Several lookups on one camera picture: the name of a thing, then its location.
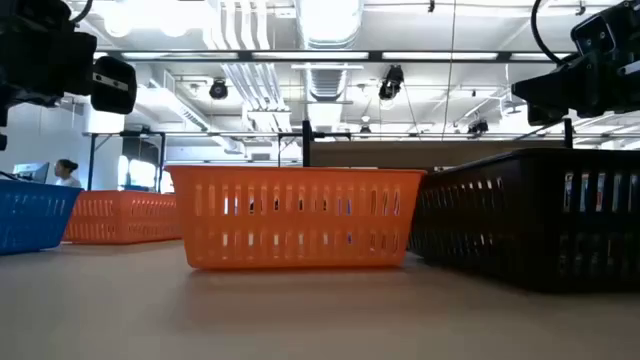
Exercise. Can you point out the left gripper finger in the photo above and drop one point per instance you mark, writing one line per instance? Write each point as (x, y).
(115, 95)

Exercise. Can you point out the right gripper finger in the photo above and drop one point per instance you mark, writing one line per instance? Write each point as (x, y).
(550, 114)
(547, 85)

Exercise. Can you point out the black slotted plastic basket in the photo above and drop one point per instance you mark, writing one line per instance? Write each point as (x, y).
(530, 225)

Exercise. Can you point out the orange slotted plastic basket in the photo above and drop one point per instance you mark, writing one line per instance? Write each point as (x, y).
(210, 250)
(125, 220)

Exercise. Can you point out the blue slotted plastic basket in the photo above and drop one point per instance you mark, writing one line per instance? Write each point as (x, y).
(30, 220)

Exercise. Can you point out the wooden shelf with black legs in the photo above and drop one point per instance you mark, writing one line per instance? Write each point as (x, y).
(400, 154)

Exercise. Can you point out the black ceiling spotlight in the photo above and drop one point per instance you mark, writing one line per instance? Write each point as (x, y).
(391, 82)
(218, 90)
(478, 127)

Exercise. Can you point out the person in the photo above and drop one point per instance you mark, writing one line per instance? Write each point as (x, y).
(67, 172)

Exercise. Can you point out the grey computer monitor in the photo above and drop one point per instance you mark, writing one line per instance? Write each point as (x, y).
(32, 172)

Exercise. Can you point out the black overhead light bar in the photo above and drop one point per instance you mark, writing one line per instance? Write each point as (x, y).
(375, 56)

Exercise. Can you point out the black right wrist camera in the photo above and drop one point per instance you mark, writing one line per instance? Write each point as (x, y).
(595, 32)

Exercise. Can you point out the white rectangular air duct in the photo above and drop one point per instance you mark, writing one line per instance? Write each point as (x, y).
(170, 107)

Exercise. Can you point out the black background station frame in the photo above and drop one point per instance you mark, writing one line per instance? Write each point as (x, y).
(91, 160)

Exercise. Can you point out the round silver ventilation duct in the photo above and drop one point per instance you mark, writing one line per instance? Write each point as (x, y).
(327, 25)

